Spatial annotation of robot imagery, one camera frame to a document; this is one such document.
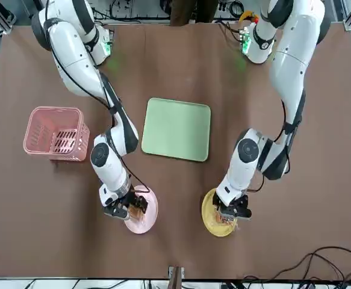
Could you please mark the white desk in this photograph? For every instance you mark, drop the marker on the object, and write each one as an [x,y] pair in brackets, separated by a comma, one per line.
[0,284]

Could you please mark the small pink slotted basket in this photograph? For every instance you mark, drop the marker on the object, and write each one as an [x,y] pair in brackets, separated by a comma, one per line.
[39,147]

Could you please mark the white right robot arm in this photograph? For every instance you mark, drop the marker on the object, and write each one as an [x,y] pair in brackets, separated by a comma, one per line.
[73,60]

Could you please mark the yellow orange object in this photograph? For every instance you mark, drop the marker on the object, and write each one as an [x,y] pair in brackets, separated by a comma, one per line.
[247,15]

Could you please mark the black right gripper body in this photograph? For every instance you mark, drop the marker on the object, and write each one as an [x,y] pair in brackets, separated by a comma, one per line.
[135,201]

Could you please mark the aluminium camera post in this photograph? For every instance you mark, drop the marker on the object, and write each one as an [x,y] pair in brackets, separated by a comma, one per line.
[176,277]

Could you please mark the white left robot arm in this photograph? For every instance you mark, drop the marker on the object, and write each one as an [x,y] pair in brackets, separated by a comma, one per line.
[292,60]

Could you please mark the yellow round plate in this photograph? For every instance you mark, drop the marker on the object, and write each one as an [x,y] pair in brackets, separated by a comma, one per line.
[206,210]

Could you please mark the white round plate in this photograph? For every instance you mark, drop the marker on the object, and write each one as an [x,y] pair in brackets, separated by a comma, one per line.
[151,210]

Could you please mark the green rectangular tray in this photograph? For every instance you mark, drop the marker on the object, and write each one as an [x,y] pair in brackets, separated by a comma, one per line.
[176,129]

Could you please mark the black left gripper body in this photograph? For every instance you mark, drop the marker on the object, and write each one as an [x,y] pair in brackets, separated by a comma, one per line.
[227,207]

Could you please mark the person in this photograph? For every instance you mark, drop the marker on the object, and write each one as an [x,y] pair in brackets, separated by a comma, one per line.
[193,12]
[6,23]

